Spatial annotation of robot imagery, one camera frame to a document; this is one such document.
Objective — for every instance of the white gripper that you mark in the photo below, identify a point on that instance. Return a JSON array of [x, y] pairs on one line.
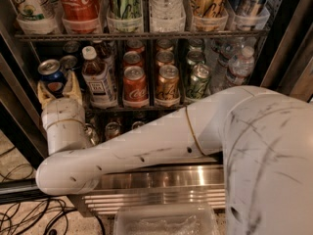
[[63, 110]]

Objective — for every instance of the blue pepsi can front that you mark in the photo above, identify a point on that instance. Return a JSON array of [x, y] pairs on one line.
[[53, 77]]

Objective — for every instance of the blue pepsi can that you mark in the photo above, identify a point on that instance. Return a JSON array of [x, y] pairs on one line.
[[53, 77], [137, 124]]

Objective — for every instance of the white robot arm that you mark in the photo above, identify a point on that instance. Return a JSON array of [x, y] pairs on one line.
[[266, 139]]

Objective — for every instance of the bottom green can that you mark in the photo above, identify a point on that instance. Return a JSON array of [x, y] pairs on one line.
[[92, 134]]

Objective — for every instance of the bottom orange can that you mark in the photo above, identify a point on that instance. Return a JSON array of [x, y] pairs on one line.
[[112, 130]]

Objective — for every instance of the red coke can front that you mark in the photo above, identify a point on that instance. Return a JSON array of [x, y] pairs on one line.
[[135, 84]]

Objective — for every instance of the red coke can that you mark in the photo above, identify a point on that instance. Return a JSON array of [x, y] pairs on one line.
[[135, 84], [132, 58]]

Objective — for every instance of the bottom blue pepsi can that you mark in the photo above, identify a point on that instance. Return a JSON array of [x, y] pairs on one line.
[[137, 124]]

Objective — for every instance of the large red coca-cola can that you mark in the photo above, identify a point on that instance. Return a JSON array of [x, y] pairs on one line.
[[81, 16]]

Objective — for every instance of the white 7up can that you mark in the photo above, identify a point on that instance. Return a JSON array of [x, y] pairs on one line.
[[35, 10]]

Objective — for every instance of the orange lacroix can front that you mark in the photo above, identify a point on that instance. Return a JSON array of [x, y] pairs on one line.
[[167, 83]]

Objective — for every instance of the tall green lacroix can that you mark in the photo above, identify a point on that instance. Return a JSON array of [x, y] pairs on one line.
[[126, 9]]

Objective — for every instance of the steel fridge base grille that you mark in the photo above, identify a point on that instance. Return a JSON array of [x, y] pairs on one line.
[[157, 185]]

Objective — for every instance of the top shelf water bottle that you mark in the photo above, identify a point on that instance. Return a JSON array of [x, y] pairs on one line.
[[166, 9]]

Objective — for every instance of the green lacroix can front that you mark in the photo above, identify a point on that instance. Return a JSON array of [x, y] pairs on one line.
[[197, 81]]

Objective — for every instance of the tall orange lacroix can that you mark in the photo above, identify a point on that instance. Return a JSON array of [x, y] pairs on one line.
[[206, 0]]

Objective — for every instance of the glass fridge door right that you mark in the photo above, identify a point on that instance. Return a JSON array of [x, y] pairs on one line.
[[287, 55]]

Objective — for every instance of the tea bottle white cap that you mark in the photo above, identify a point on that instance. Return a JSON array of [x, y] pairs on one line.
[[97, 77]]

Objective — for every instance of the clear plastic bin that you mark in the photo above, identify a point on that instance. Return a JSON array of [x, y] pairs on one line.
[[172, 219]]

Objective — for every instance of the clear water bottle front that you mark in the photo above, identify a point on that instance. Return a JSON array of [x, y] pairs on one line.
[[240, 67]]

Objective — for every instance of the middle wire shelf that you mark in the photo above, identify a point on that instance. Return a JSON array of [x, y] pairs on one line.
[[129, 109]]

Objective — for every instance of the wire shelf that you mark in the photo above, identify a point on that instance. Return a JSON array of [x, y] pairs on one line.
[[141, 36], [129, 109]]

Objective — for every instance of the top wire shelf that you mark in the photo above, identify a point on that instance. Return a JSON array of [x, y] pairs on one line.
[[141, 36]]

